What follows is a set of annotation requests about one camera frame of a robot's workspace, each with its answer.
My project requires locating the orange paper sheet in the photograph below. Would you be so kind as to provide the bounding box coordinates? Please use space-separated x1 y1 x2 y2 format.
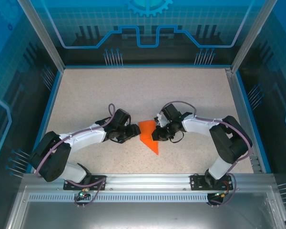
138 120 160 156

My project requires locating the brushed steel tray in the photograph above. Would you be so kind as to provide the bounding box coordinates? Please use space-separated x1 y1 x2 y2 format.
3 185 286 229

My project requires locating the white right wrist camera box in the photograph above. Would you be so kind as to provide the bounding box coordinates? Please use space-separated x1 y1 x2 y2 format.
153 114 164 126

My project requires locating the long aluminium mounting rail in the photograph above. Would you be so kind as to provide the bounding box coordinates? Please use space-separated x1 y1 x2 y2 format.
22 173 275 191

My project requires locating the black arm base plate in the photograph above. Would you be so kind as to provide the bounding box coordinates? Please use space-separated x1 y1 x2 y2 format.
190 174 234 191
63 175 107 191

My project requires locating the slotted grey cable duct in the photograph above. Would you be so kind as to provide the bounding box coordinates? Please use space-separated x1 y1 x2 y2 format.
28 193 232 204

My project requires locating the aluminium table edge rail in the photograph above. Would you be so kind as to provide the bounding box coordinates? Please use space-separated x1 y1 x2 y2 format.
225 67 265 174

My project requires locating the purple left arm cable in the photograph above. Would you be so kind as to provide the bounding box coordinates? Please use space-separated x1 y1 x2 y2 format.
35 103 117 208

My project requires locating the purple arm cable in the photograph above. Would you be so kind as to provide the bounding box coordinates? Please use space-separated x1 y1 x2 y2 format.
35 103 117 208
158 100 253 206

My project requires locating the small cable connector plug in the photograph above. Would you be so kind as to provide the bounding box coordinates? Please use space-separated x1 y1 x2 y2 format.
213 190 229 199
77 187 92 199

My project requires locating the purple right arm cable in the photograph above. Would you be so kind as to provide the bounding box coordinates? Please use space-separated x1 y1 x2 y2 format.
158 100 253 206

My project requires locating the aluminium frame post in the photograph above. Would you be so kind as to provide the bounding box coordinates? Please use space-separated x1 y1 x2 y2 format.
16 0 66 72
230 0 279 73

